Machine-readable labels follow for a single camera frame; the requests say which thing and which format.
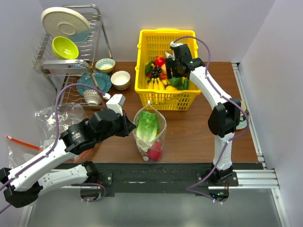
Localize crumpled clear plastic bag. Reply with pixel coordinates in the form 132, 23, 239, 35
35, 103, 88, 150

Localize cream ceramic bowl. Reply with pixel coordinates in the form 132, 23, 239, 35
111, 71, 131, 90

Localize yellow plastic basket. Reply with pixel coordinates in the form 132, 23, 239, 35
134, 28, 201, 111

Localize mint green saucer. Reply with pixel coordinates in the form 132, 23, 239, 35
236, 118, 247, 130

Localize yellow toy bananas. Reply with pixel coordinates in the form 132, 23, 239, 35
147, 78, 165, 90

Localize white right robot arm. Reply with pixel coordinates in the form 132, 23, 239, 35
165, 41, 241, 186

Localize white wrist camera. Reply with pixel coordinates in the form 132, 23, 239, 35
170, 41, 180, 49
102, 94, 125, 116

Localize dotted clear zip bag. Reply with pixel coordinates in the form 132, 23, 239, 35
133, 101, 167, 162

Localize cream speckled mug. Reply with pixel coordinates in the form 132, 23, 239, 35
240, 100, 248, 122

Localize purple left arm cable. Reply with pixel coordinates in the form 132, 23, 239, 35
0, 83, 107, 215

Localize lime green bowl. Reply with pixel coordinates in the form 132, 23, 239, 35
52, 36, 79, 60

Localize toy peach apple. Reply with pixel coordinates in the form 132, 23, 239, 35
161, 64, 167, 75

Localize patterned grey bowl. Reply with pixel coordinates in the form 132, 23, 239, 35
83, 89, 103, 106

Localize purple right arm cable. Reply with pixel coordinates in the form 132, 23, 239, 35
174, 35, 250, 204

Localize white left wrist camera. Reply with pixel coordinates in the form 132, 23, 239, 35
102, 94, 125, 116

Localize long dark cucumber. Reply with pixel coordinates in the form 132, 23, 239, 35
144, 61, 154, 76

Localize small green cucumber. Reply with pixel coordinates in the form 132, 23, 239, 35
178, 78, 189, 90

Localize green bell pepper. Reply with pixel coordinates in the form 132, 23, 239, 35
168, 78, 182, 87

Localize yellow toy fruit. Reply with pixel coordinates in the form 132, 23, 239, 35
165, 86, 178, 91

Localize black toy grapes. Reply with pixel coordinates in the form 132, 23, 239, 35
151, 66, 162, 79

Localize red toy dragon fruit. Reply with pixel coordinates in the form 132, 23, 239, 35
145, 141, 162, 161

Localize green toy lettuce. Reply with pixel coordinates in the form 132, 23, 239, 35
136, 111, 159, 143

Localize teal patterned small bowl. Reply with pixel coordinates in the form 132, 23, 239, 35
95, 58, 116, 73

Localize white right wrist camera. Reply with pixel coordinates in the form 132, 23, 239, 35
170, 41, 180, 49

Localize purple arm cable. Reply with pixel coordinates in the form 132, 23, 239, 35
174, 35, 250, 204
0, 83, 107, 215

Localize teal scalloped plate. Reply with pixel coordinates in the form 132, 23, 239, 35
77, 71, 112, 96

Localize grey toy fish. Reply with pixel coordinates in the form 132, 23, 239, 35
165, 51, 173, 58

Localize metal dish rack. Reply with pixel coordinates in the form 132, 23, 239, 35
33, 4, 112, 94

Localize large cream blue plate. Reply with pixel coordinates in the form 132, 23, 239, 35
41, 7, 91, 44

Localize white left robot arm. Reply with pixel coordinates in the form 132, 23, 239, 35
0, 108, 136, 208

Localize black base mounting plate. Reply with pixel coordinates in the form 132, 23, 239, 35
70, 162, 240, 197

